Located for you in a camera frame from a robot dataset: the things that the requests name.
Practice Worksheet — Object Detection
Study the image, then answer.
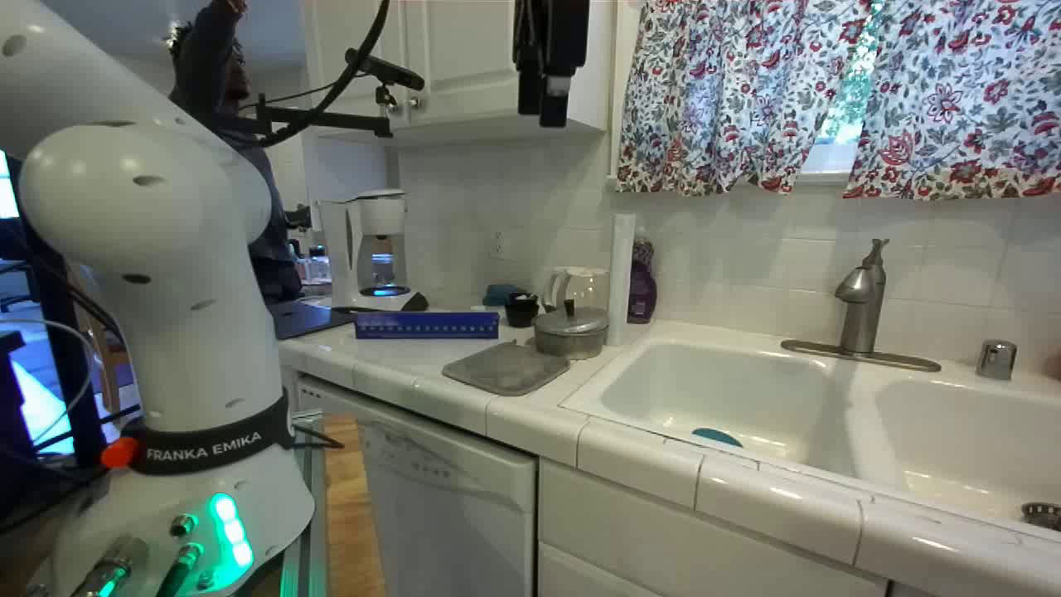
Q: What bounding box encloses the metal pot with lid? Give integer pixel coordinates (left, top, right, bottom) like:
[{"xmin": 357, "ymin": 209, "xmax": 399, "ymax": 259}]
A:
[{"xmin": 535, "ymin": 297, "xmax": 610, "ymax": 359}]

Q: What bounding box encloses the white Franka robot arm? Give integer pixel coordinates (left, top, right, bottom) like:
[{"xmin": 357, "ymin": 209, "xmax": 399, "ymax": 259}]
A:
[{"xmin": 0, "ymin": 0, "xmax": 316, "ymax": 597}]

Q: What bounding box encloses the teal plate in sink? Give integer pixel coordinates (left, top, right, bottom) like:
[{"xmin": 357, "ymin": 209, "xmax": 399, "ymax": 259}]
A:
[{"xmin": 690, "ymin": 429, "xmax": 741, "ymax": 446}]

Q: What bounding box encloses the purple soap bottle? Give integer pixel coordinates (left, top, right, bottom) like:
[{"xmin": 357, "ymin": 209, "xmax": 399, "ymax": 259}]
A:
[{"xmin": 627, "ymin": 237, "xmax": 655, "ymax": 325}]

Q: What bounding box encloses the white double sink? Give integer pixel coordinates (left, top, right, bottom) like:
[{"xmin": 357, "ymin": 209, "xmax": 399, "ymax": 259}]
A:
[{"xmin": 571, "ymin": 338, "xmax": 1061, "ymax": 521}]

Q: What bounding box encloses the black camera on stand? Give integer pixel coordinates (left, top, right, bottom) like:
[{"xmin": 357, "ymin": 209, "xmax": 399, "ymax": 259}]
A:
[{"xmin": 256, "ymin": 49, "xmax": 425, "ymax": 146}]

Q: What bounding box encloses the right floral curtain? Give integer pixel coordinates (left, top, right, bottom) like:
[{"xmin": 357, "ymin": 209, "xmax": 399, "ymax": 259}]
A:
[{"xmin": 844, "ymin": 0, "xmax": 1061, "ymax": 202}]

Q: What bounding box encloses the left floral curtain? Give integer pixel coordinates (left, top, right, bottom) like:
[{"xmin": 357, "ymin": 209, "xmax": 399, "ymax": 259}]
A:
[{"xmin": 617, "ymin": 0, "xmax": 872, "ymax": 196}]

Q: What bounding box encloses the white dishwasher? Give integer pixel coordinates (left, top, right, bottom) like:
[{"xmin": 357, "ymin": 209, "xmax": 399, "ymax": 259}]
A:
[{"xmin": 297, "ymin": 380, "xmax": 538, "ymax": 597}]

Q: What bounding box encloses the chrome kitchen faucet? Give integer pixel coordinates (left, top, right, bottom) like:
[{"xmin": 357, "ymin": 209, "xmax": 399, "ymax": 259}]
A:
[{"xmin": 782, "ymin": 237, "xmax": 938, "ymax": 370}]

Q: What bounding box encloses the black cup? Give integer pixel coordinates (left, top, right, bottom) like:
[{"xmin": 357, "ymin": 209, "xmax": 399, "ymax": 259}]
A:
[{"xmin": 502, "ymin": 291, "xmax": 538, "ymax": 329}]

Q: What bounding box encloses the chrome soap dispenser knob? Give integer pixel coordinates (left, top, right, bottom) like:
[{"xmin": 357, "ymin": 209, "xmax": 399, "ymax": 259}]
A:
[{"xmin": 977, "ymin": 338, "xmax": 1019, "ymax": 380}]

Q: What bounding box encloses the white paper towel tube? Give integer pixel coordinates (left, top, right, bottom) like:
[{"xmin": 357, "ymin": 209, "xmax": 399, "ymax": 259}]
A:
[{"xmin": 610, "ymin": 212, "xmax": 635, "ymax": 329}]

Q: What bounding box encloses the floral curtain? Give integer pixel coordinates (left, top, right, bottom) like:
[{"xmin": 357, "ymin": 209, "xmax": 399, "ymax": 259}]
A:
[
  {"xmin": 844, "ymin": 0, "xmax": 1061, "ymax": 202},
  {"xmin": 617, "ymin": 0, "xmax": 872, "ymax": 196}
]

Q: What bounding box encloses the grey quilted pot holder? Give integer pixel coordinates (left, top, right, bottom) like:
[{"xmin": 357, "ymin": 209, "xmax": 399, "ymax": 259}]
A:
[{"xmin": 439, "ymin": 341, "xmax": 571, "ymax": 396}]

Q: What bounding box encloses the white coffee maker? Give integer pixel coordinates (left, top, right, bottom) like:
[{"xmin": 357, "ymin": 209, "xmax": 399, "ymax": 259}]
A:
[{"xmin": 321, "ymin": 188, "xmax": 413, "ymax": 311}]

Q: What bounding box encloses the blue ruler box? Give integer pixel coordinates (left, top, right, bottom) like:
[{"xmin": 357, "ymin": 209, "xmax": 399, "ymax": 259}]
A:
[{"xmin": 353, "ymin": 311, "xmax": 500, "ymax": 338}]

